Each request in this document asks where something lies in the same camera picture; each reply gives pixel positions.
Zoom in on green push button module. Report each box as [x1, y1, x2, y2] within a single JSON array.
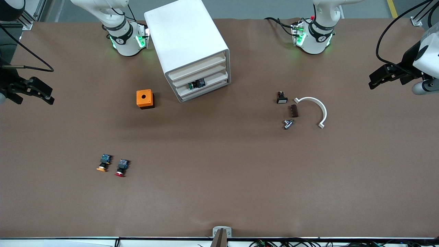
[[188, 78, 206, 91]]

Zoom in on white plastic drawer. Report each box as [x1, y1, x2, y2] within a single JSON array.
[[169, 54, 227, 80], [173, 64, 228, 88], [176, 73, 230, 102]]

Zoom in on orange push button module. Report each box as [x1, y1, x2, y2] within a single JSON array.
[[96, 154, 113, 172]]

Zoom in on red push button module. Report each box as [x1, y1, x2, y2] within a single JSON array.
[[114, 158, 131, 178]]

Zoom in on white drawer cabinet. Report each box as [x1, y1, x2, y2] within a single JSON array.
[[144, 0, 231, 104]]

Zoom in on white curved pipe clamp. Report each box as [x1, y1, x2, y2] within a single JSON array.
[[294, 96, 328, 129]]

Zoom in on aluminium frame post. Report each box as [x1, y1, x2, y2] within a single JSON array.
[[410, 0, 439, 27], [10, 0, 47, 31]]

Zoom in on orange button enclosure box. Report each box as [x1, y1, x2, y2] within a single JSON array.
[[136, 89, 155, 110]]

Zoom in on black right base cable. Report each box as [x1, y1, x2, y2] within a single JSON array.
[[109, 2, 137, 22]]

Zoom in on black base cable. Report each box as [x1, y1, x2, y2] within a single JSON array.
[[264, 17, 296, 37], [109, 2, 137, 22]]

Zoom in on black left base cable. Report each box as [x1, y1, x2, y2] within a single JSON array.
[[264, 17, 296, 37]]

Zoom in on white table edge rail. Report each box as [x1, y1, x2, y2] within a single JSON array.
[[0, 237, 439, 247]]

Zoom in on black cable bundle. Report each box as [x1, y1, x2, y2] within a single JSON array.
[[197, 238, 439, 247]]

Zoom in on grey metal table bracket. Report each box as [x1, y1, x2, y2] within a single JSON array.
[[212, 226, 233, 238]]

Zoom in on brown grey camera strut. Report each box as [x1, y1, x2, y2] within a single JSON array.
[[210, 229, 228, 247]]

